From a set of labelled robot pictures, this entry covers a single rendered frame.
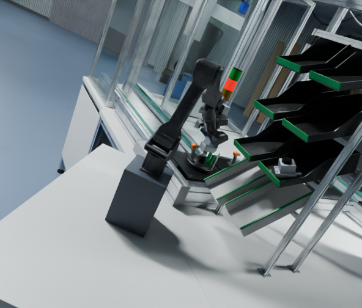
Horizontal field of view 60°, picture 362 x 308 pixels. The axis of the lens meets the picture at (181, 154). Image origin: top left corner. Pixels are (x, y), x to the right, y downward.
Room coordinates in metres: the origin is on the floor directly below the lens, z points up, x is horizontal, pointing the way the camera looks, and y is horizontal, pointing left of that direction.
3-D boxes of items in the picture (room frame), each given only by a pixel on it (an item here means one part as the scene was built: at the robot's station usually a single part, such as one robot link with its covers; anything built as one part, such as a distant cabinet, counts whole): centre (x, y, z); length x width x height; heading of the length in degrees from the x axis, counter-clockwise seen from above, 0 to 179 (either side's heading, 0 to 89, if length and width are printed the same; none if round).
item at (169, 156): (0.90, 0.07, 1.15); 0.09 x 0.07 x 0.06; 76
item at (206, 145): (1.34, -0.10, 1.09); 0.08 x 0.04 x 0.07; 127
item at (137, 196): (0.90, 0.07, 0.96); 0.14 x 0.14 x 0.20; 0
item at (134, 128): (1.46, 0.19, 0.91); 0.89 x 0.06 x 0.11; 37
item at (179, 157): (1.33, -0.10, 0.96); 0.24 x 0.24 x 0.02; 37
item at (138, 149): (1.27, 0.13, 0.93); 0.21 x 0.07 x 0.06; 37
